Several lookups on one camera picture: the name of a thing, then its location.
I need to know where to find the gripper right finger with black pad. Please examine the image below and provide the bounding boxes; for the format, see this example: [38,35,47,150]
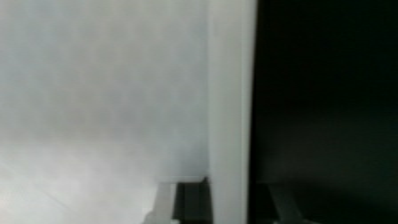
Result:
[269,183,306,224]

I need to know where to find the white desk tabletop tray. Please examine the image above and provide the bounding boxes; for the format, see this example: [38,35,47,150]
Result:
[0,0,256,224]

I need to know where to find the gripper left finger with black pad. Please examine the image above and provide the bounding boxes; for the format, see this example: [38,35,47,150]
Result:
[142,176,214,224]

